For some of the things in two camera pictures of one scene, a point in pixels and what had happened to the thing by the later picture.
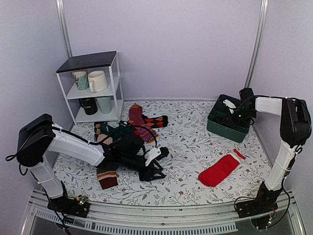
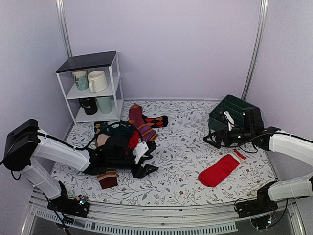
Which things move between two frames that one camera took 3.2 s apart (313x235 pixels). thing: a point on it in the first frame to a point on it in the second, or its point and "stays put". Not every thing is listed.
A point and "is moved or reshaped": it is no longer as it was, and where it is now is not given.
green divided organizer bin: (221, 122) is moved or reshaped
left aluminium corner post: (63, 21) stays put
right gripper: (233, 122) to (219, 133)
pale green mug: (105, 104) stays put
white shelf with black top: (93, 87) stays put
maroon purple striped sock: (136, 120) stays put
